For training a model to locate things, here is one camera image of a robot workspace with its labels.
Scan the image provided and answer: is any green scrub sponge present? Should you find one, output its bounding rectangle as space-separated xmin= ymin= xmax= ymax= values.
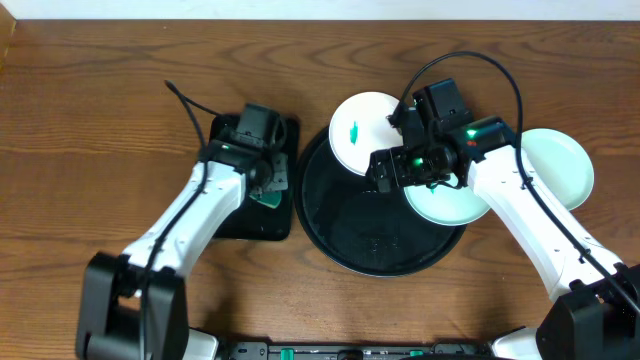
xmin=250 ymin=191 xmax=282 ymax=209

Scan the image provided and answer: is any pale green plate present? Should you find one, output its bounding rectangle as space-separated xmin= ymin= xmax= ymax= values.
xmin=404 ymin=174 xmax=490 ymax=226

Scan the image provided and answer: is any light blue plate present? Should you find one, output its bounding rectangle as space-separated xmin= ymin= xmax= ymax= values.
xmin=522 ymin=128 xmax=595 ymax=210

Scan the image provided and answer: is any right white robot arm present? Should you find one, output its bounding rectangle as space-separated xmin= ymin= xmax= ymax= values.
xmin=358 ymin=117 xmax=639 ymax=359

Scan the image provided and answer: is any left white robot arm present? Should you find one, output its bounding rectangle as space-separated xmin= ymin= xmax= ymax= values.
xmin=75 ymin=140 xmax=298 ymax=359

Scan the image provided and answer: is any black rectangular tray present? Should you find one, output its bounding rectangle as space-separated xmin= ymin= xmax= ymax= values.
xmin=214 ymin=117 xmax=300 ymax=241

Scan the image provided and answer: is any black round tray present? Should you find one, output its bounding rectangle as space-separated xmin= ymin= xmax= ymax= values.
xmin=294 ymin=128 xmax=466 ymax=277

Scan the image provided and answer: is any white plate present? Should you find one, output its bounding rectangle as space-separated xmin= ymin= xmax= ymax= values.
xmin=329 ymin=92 xmax=403 ymax=176

